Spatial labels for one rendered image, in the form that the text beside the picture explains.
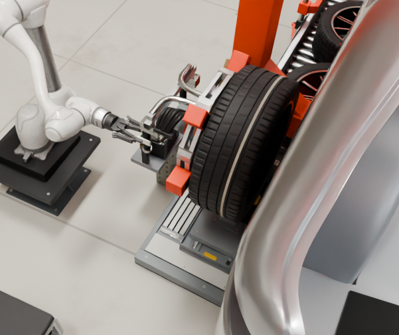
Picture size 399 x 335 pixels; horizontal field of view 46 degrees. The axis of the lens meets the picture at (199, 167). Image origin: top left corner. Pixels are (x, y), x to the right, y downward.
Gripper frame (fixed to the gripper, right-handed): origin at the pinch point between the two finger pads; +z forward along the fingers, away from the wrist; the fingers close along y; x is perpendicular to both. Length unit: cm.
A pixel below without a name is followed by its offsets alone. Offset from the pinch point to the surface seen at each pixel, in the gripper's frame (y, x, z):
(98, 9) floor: -158, -83, -147
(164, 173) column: -30, -70, -8
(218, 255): 3, -68, 44
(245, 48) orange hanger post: -60, 15, 19
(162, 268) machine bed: 21, -75, 20
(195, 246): 6, -65, 31
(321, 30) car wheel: -163, -34, 37
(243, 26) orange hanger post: -60, 27, 17
